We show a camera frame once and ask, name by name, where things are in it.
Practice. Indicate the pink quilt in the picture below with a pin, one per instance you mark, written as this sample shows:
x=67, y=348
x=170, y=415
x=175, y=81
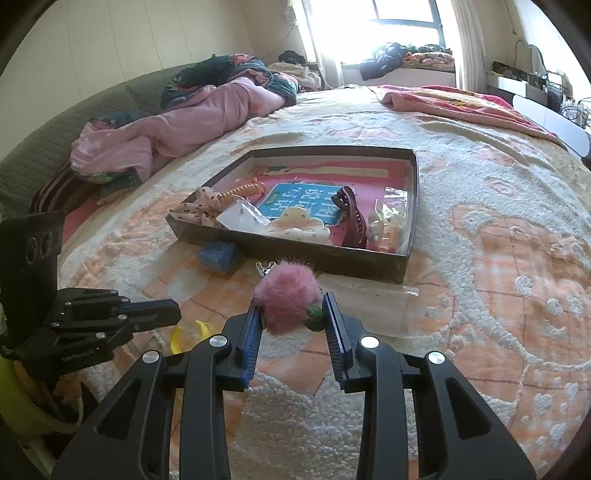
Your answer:
x=184, y=124

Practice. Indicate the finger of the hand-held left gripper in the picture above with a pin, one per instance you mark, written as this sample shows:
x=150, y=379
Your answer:
x=115, y=330
x=152, y=308

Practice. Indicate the flat clear plastic bag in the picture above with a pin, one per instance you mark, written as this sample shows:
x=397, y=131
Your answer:
x=383, y=309

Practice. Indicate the grey padded headboard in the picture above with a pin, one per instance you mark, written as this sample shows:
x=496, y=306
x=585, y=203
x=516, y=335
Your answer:
x=55, y=129

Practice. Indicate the pink red patterned blanket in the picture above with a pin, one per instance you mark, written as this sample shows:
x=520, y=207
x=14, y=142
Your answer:
x=452, y=104

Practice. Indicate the dark floral blanket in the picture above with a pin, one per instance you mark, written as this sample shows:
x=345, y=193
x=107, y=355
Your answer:
x=217, y=74

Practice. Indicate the white card in clear packet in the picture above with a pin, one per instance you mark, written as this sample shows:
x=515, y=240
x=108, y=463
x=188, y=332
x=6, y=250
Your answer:
x=244, y=217

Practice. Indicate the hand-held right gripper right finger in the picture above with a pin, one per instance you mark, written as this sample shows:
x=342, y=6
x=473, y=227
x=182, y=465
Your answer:
x=333, y=344

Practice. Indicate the clear bag with yellow accessories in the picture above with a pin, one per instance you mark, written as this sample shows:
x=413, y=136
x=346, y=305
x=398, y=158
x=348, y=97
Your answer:
x=390, y=221

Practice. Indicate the white desk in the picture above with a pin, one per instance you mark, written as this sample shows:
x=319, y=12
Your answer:
x=554, y=120

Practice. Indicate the cream cloud hair claw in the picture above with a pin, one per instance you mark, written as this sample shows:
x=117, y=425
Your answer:
x=298, y=226

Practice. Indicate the brown oval hair clip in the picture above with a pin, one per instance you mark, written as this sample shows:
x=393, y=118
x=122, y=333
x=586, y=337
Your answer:
x=353, y=217

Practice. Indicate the striped pillow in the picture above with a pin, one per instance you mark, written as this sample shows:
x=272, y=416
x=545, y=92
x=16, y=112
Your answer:
x=60, y=191

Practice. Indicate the cream dotted bow scrunchie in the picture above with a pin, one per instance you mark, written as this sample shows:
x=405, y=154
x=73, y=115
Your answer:
x=198, y=207

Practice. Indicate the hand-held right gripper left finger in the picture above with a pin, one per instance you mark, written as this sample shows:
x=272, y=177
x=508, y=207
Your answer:
x=251, y=344

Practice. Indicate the pink pompom hair clip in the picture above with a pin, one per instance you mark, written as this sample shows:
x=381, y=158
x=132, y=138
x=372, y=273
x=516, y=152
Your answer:
x=286, y=295

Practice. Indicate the white sheer curtain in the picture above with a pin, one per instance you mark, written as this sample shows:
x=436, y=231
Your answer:
x=468, y=46
x=318, y=41

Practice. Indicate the yellow hair clip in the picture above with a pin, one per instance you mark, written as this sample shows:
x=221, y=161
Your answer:
x=182, y=339

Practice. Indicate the black shallow tray box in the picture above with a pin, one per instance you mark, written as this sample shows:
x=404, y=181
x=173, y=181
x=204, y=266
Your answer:
x=360, y=265

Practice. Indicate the small black cloth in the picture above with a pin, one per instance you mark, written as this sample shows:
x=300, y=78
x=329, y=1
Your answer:
x=291, y=56

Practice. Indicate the arched mirror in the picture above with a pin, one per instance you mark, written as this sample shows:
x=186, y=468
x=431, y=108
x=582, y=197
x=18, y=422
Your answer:
x=531, y=55

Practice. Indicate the window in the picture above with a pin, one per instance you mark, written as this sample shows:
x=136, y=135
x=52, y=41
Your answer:
x=392, y=27

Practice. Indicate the pile of clothes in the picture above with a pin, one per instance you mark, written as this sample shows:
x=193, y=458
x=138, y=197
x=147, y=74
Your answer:
x=401, y=57

